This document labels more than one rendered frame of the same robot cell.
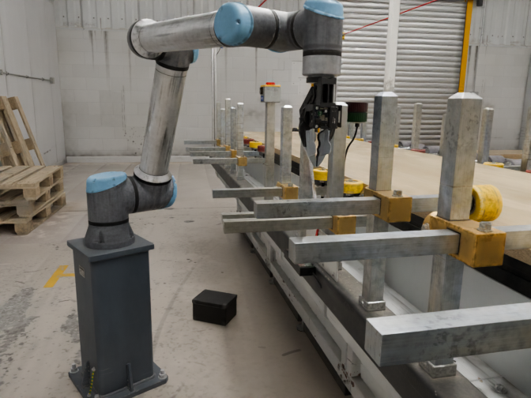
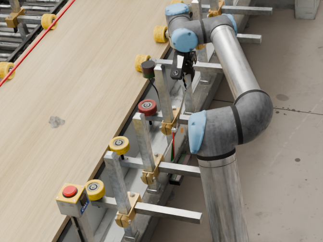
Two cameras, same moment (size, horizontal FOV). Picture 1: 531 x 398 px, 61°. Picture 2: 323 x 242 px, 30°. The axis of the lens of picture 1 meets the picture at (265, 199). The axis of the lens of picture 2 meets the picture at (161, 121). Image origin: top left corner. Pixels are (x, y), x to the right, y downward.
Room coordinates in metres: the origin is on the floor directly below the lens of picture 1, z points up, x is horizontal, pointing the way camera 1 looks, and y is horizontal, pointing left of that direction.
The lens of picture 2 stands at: (2.73, 1.05, 2.48)
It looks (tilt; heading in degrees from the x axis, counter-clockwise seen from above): 39 degrees down; 219
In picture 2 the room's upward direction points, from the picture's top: 11 degrees counter-clockwise
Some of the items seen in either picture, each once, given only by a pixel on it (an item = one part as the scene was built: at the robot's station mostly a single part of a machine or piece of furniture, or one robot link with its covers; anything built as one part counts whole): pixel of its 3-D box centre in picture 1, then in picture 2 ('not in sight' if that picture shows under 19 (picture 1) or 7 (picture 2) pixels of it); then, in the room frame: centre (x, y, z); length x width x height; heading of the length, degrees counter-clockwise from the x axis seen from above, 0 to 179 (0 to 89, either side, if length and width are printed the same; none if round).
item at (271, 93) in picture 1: (270, 94); (73, 200); (1.93, -0.01, 1.18); 0.07 x 0.07 x 0.08; 13
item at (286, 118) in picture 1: (285, 170); (122, 201); (1.67, -0.07, 0.90); 0.03 x 0.03 x 0.48; 13
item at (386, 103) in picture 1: (378, 206); (184, 73); (0.94, -0.24, 0.93); 0.03 x 0.03 x 0.48; 13
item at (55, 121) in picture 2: not in sight; (55, 119); (1.42, -0.61, 0.91); 0.09 x 0.07 x 0.02; 57
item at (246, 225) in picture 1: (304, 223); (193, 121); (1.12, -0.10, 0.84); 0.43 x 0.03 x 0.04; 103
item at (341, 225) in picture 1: (337, 219); (170, 120); (1.16, -0.19, 0.85); 0.13 x 0.06 x 0.05; 13
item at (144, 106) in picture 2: not in sight; (148, 114); (1.17, -0.30, 0.85); 0.08 x 0.08 x 0.11
